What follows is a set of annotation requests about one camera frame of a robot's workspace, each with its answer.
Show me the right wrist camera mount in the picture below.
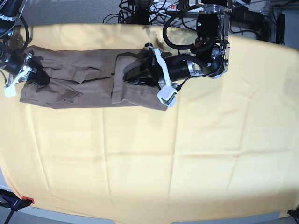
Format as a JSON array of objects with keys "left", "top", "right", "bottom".
[{"left": 4, "top": 67, "right": 30, "bottom": 98}]

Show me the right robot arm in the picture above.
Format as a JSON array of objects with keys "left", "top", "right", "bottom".
[{"left": 0, "top": 0, "right": 50, "bottom": 88}]

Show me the yellow table cloth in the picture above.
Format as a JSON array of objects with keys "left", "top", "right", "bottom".
[{"left": 0, "top": 36, "right": 299, "bottom": 224}]

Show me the black clamp right corner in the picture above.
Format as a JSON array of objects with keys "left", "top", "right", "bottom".
[{"left": 287, "top": 207, "right": 299, "bottom": 224}]

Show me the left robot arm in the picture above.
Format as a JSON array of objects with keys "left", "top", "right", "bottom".
[{"left": 123, "top": 0, "right": 232, "bottom": 91}]

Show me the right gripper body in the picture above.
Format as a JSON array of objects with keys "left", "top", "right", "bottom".
[{"left": 0, "top": 52, "right": 35, "bottom": 82}]

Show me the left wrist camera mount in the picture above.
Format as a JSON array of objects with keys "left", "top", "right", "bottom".
[{"left": 145, "top": 43, "right": 178, "bottom": 107}]

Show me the brown T-shirt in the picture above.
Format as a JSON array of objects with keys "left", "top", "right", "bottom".
[{"left": 20, "top": 46, "right": 167, "bottom": 111}]

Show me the white power strip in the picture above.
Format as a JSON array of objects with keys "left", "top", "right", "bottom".
[{"left": 149, "top": 1, "right": 204, "bottom": 14}]

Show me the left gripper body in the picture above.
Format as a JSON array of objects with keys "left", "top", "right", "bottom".
[{"left": 147, "top": 48, "right": 203, "bottom": 89}]

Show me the blue red table clamp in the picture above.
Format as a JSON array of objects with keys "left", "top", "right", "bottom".
[{"left": 0, "top": 189, "right": 35, "bottom": 224}]

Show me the black power adapter box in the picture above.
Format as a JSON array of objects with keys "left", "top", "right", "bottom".
[{"left": 230, "top": 9, "right": 264, "bottom": 24}]

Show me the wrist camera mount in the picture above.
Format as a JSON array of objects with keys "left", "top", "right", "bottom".
[
  {"left": 4, "top": 67, "right": 30, "bottom": 98},
  {"left": 145, "top": 43, "right": 178, "bottom": 107}
]

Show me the black centre stand post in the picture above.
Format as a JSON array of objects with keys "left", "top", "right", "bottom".
[{"left": 132, "top": 0, "right": 152, "bottom": 25}]

